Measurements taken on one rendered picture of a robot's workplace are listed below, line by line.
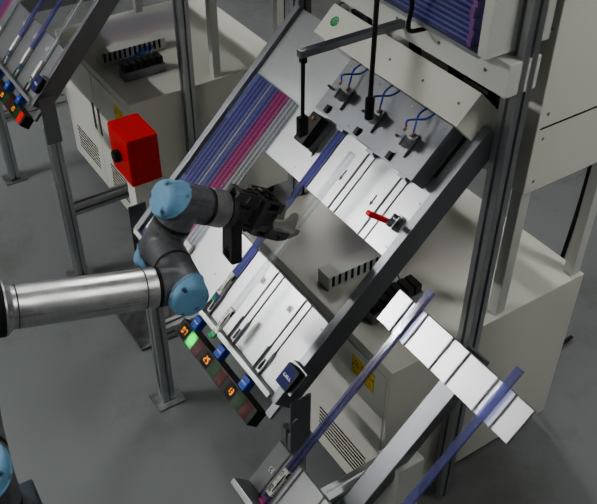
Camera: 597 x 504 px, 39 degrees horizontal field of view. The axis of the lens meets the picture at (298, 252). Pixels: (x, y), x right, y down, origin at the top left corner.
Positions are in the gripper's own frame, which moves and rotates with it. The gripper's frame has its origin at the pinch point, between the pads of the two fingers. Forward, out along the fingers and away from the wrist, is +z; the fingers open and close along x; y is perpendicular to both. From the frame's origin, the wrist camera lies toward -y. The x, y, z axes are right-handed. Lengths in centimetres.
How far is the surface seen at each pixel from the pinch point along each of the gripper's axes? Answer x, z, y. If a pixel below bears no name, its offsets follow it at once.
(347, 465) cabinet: -7, 58, -65
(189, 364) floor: 60, 50, -83
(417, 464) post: -54, 2, -16
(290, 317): -9.1, 3.1, -15.9
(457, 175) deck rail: -20.5, 13.2, 28.3
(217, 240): 22.7, 2.9, -16.5
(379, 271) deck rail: -20.6, 6.8, 4.5
